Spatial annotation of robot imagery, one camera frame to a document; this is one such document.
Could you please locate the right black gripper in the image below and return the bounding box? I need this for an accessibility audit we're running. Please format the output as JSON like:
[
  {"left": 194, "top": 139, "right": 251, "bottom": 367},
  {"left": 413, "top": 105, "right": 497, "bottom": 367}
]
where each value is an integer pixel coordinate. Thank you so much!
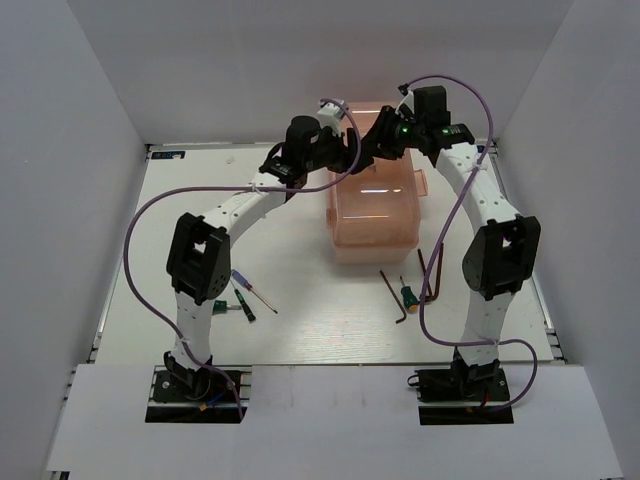
[{"left": 361, "top": 106, "right": 424, "bottom": 161}]

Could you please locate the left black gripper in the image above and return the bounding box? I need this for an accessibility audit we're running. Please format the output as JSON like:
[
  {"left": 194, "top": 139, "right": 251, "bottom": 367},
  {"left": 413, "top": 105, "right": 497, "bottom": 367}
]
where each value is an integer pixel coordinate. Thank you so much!
[{"left": 304, "top": 123, "right": 375, "bottom": 175}]

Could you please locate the pink plastic toolbox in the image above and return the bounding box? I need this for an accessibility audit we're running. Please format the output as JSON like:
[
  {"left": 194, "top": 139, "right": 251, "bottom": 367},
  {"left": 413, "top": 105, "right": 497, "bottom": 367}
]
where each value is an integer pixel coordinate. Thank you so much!
[{"left": 324, "top": 101, "right": 431, "bottom": 266}]

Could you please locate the large brown hex key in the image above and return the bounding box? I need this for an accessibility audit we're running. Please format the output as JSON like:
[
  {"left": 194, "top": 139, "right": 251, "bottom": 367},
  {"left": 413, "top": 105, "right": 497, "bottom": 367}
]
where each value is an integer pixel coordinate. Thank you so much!
[{"left": 417, "top": 243, "right": 444, "bottom": 303}]

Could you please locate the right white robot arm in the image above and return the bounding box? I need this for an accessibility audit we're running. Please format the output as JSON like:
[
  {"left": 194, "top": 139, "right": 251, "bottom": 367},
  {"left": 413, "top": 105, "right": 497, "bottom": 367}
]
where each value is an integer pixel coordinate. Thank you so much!
[{"left": 365, "top": 105, "right": 541, "bottom": 402}]

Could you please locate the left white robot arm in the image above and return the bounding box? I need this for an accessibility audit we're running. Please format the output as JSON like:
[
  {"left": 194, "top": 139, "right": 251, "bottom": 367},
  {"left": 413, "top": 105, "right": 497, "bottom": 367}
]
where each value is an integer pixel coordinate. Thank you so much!
[{"left": 164, "top": 116, "right": 376, "bottom": 399}]

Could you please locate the small brown hex key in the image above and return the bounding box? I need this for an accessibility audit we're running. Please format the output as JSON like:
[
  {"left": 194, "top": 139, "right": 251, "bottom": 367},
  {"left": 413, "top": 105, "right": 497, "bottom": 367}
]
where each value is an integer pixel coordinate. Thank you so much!
[{"left": 379, "top": 269, "right": 408, "bottom": 325}]

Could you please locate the green orange screwdriver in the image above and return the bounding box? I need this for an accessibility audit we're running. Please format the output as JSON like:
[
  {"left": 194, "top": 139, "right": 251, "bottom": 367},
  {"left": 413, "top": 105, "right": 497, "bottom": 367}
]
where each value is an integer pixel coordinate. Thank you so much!
[{"left": 399, "top": 276, "right": 419, "bottom": 313}]

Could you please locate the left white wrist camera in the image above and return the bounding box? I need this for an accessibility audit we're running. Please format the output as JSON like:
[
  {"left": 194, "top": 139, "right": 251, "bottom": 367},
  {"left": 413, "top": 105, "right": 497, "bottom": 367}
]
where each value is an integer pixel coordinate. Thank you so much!
[{"left": 316, "top": 98, "right": 349, "bottom": 137}]

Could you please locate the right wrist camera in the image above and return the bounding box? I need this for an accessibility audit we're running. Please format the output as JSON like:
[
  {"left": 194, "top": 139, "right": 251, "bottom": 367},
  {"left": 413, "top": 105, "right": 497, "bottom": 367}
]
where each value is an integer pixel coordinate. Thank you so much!
[{"left": 396, "top": 86, "right": 451, "bottom": 129}]

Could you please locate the blue handled screwdriver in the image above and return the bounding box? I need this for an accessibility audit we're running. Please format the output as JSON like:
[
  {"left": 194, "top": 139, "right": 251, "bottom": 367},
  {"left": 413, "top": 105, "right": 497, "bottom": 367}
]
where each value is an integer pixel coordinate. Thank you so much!
[{"left": 231, "top": 269, "right": 278, "bottom": 314}]

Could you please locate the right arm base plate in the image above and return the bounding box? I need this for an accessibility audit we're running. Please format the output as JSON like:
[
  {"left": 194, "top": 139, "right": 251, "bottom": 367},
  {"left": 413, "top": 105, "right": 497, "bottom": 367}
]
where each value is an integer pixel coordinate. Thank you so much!
[{"left": 407, "top": 368, "right": 514, "bottom": 426}]

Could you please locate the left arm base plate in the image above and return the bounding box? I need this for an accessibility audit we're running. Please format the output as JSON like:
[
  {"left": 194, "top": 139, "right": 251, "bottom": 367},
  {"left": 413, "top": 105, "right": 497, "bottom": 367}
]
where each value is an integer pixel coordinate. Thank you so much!
[{"left": 145, "top": 367, "right": 252, "bottom": 425}]

